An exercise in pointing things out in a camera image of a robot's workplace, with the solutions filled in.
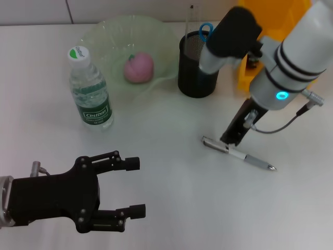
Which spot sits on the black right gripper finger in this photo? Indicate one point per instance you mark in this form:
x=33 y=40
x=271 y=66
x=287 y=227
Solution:
x=230 y=139

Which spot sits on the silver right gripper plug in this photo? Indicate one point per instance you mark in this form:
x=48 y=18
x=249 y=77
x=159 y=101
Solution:
x=250 y=117

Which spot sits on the blue scissors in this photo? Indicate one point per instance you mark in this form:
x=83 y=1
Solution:
x=205 y=28

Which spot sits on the clear green-label water bottle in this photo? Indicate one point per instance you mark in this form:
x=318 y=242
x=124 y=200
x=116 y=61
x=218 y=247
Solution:
x=91 y=86

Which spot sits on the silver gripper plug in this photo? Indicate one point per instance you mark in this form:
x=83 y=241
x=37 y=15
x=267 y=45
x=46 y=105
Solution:
x=36 y=168
x=250 y=117

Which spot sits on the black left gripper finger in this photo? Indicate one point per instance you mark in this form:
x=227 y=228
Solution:
x=138 y=211
x=132 y=164

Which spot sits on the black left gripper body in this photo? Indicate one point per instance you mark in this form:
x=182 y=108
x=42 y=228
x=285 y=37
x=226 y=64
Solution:
x=54 y=198

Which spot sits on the silver ballpoint pen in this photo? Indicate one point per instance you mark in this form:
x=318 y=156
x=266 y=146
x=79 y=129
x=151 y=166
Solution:
x=249 y=159

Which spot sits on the black mesh pen holder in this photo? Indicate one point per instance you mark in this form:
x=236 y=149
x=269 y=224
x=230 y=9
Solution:
x=190 y=83

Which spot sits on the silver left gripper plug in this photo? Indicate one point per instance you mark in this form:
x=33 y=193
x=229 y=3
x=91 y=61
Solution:
x=36 y=168

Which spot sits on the green glass fruit plate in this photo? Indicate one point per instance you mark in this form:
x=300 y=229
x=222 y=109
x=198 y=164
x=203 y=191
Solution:
x=109 y=39

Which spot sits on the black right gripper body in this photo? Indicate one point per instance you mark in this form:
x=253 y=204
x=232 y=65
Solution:
x=240 y=118

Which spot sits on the transparent plastic ruler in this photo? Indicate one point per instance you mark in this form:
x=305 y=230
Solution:
x=190 y=20

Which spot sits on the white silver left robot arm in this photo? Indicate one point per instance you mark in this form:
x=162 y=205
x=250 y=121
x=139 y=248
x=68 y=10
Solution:
x=5 y=203

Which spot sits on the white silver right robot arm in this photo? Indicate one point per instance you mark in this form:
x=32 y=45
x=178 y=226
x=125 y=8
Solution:
x=291 y=65

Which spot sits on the yellow plastic bin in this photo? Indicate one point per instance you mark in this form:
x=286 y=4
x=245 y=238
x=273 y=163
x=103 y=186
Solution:
x=270 y=13

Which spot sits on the pink toy peach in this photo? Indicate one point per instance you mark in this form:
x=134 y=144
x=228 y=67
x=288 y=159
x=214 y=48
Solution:
x=138 y=67

